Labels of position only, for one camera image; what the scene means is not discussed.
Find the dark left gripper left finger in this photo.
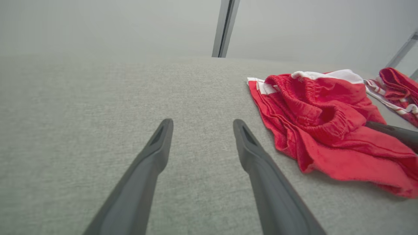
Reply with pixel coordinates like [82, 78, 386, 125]
[82, 118, 174, 235]

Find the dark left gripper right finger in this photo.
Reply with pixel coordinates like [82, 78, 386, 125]
[233, 119, 327, 235]

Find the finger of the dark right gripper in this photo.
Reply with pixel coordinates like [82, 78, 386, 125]
[365, 121, 418, 154]

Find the red sports garment white trim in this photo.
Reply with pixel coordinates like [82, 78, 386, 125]
[247, 68, 418, 199]

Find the slanted grey metal frame bar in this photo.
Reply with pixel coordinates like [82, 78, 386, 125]
[385, 31, 418, 82]

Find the grey metal partition post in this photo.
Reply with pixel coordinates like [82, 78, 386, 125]
[212, 0, 241, 58]

